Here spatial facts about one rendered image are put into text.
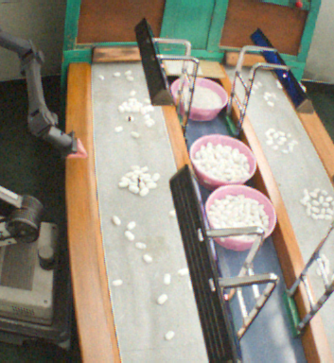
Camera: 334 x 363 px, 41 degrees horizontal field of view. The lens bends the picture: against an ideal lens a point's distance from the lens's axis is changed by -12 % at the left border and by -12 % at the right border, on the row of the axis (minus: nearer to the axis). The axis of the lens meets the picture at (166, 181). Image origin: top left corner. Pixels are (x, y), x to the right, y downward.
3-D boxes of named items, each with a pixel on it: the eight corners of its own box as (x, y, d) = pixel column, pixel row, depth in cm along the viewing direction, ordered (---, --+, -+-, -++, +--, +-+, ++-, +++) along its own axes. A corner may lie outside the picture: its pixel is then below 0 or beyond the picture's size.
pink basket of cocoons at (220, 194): (208, 261, 166) (214, 244, 160) (194, 203, 185) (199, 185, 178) (275, 253, 172) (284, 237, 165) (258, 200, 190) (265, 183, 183)
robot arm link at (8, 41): (17, 51, 184) (34, 38, 183) (26, 74, 184) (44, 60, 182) (-34, 30, 141) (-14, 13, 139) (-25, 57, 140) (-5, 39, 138)
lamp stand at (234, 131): (233, 146, 211) (254, 64, 179) (221, 118, 224) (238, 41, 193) (272, 147, 214) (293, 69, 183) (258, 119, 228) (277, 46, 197)
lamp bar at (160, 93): (150, 107, 162) (153, 90, 157) (133, 29, 205) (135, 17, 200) (174, 107, 164) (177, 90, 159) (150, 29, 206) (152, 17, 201)
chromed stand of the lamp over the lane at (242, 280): (181, 358, 136) (213, 290, 105) (170, 309, 150) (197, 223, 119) (237, 351, 140) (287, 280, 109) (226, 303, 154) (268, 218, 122)
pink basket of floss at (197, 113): (203, 133, 214) (207, 116, 208) (156, 106, 224) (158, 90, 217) (235, 110, 231) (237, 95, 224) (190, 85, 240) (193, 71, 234)
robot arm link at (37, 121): (17, 62, 180) (37, 47, 178) (25, 69, 184) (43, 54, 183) (25, 131, 156) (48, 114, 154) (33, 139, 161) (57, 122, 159)
